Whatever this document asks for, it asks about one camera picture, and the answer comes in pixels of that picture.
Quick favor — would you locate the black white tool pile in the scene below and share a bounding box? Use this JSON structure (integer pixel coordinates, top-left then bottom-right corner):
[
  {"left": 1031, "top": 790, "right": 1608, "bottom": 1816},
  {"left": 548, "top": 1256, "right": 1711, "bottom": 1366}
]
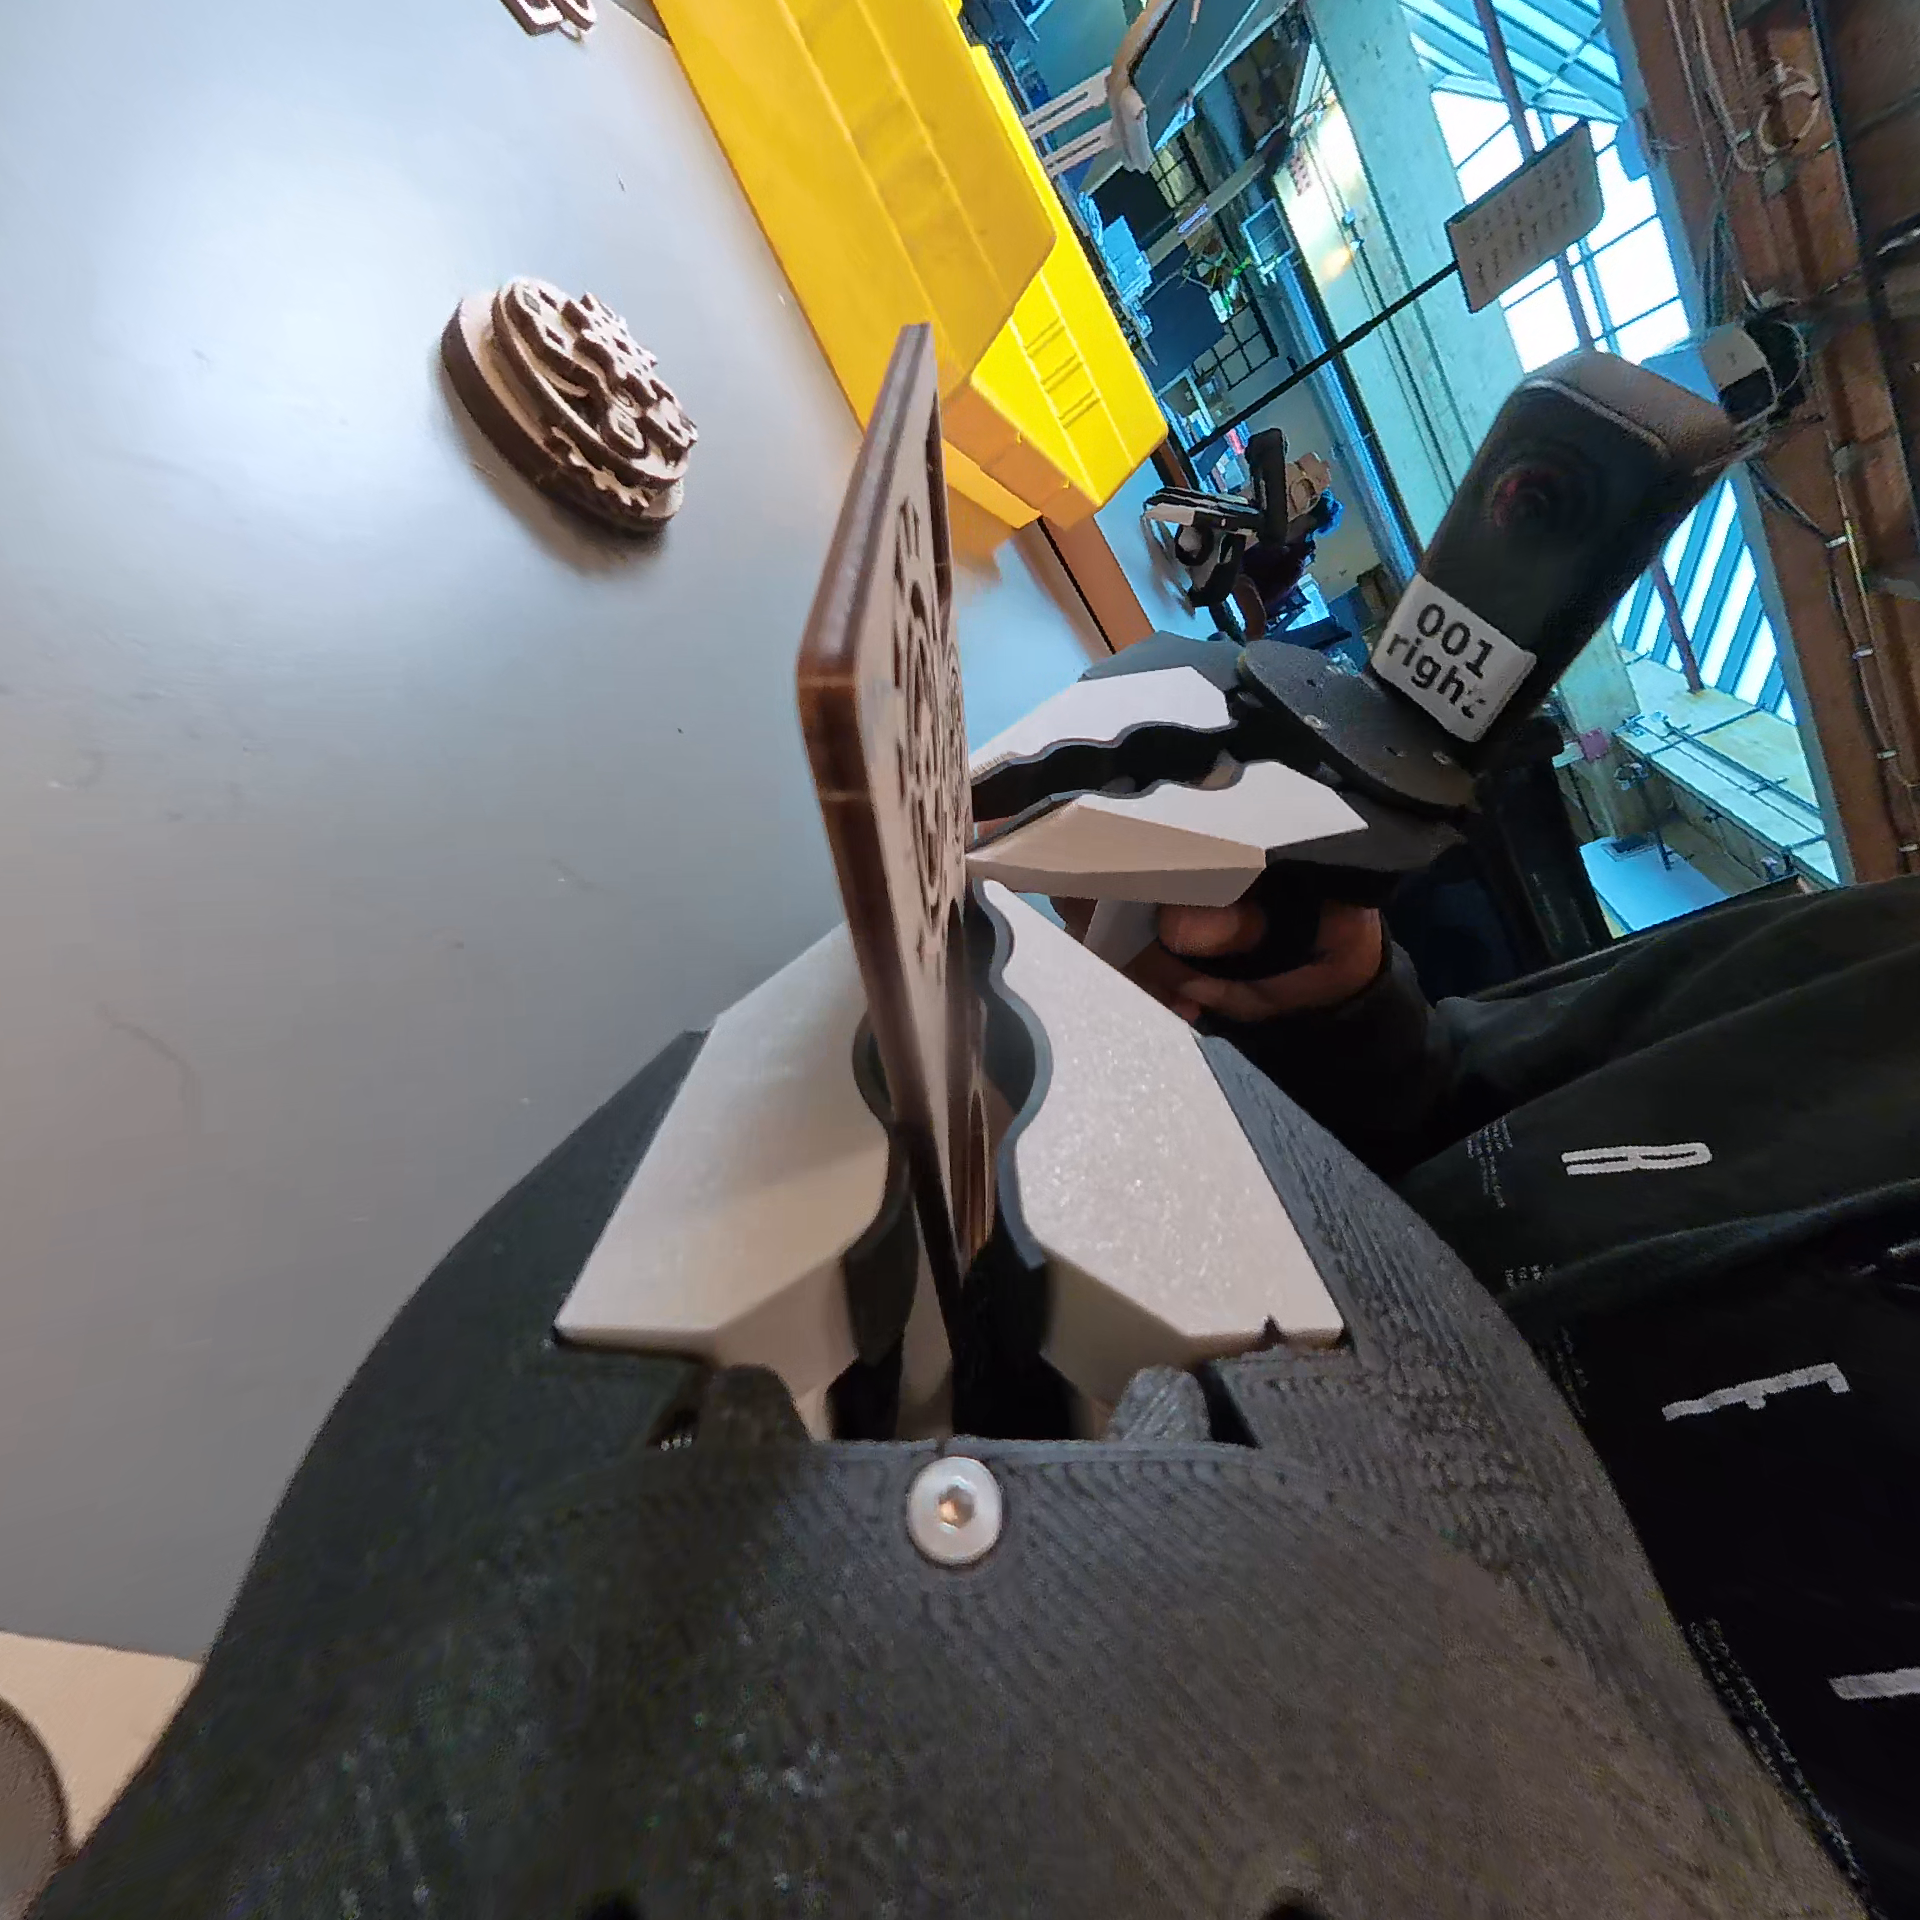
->
[{"left": 1142, "top": 426, "right": 1336, "bottom": 631}]

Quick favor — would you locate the grey desk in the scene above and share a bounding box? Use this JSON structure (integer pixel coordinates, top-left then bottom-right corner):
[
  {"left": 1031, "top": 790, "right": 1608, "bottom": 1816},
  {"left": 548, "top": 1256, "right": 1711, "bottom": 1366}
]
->
[{"left": 0, "top": 0, "right": 1186, "bottom": 1660}]

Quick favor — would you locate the round wooden gear model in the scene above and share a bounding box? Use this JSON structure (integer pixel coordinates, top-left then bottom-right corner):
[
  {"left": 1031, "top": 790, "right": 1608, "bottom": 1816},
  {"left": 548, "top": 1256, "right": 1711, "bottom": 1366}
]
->
[{"left": 441, "top": 277, "right": 701, "bottom": 539}]

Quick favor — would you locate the yellow plastic bin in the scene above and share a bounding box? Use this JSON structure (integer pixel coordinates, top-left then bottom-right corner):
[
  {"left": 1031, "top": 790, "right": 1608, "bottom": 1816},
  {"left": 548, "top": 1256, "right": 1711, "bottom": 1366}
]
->
[{"left": 651, "top": 0, "right": 1172, "bottom": 564}]

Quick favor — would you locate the hanging white sign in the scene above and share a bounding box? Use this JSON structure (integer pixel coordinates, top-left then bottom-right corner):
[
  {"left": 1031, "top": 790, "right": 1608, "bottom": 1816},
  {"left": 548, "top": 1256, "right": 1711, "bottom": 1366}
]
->
[{"left": 1443, "top": 125, "right": 1605, "bottom": 314}]

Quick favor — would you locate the person's right forearm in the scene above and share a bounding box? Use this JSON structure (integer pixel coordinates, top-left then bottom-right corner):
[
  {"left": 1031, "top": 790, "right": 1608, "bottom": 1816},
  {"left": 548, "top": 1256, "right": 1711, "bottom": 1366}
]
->
[{"left": 1207, "top": 938, "right": 1502, "bottom": 1187}]

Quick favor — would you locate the black printed hoodie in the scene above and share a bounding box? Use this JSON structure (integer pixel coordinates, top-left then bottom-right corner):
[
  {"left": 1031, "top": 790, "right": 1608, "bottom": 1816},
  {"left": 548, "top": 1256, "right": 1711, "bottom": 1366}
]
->
[{"left": 1385, "top": 878, "right": 1920, "bottom": 1908}]

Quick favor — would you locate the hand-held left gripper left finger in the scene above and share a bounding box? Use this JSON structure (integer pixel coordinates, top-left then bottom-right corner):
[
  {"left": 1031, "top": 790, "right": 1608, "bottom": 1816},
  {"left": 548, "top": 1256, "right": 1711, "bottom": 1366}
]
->
[{"left": 554, "top": 919, "right": 915, "bottom": 1440}]

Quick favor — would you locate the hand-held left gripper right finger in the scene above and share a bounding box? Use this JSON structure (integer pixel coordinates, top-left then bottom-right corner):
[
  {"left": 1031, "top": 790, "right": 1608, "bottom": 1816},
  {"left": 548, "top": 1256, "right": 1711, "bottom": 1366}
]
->
[{"left": 978, "top": 882, "right": 1348, "bottom": 1440}]

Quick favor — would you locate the ring-pattern wooden puzzle sheet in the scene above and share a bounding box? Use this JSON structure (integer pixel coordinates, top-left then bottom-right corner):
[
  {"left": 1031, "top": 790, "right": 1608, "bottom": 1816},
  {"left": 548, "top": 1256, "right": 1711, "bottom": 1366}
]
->
[{"left": 797, "top": 324, "right": 999, "bottom": 1264}]

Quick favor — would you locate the person's right hand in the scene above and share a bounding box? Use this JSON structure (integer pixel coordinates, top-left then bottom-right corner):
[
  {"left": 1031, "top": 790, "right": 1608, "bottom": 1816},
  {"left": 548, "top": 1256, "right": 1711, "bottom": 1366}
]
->
[{"left": 1154, "top": 901, "right": 1392, "bottom": 1032}]

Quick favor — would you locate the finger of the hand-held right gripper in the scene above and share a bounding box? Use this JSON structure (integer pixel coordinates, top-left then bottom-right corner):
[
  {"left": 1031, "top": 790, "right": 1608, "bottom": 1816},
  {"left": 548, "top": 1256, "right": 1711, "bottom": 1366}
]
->
[
  {"left": 966, "top": 754, "right": 1373, "bottom": 982},
  {"left": 966, "top": 662, "right": 1248, "bottom": 822}
]

